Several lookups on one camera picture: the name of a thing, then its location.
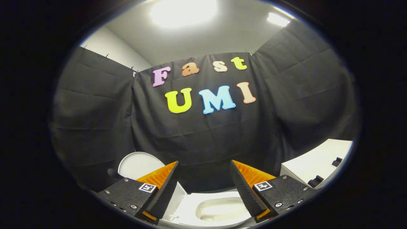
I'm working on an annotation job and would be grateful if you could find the small ceiling light panel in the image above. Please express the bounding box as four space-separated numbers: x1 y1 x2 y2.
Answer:
266 12 291 28

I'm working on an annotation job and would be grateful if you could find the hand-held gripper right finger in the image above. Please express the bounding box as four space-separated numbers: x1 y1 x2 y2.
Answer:
229 160 318 224

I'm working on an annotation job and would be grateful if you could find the white drawer cabinet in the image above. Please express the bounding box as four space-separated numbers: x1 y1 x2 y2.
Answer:
280 139 353 190

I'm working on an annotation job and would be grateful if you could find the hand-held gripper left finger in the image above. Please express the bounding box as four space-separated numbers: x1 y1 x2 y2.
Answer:
97 161 181 225

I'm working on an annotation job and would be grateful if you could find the white toilet lid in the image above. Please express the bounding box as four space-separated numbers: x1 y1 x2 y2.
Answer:
118 152 166 181

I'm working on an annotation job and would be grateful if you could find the black backdrop cloth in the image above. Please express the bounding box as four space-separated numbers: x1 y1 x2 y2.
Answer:
49 19 361 193

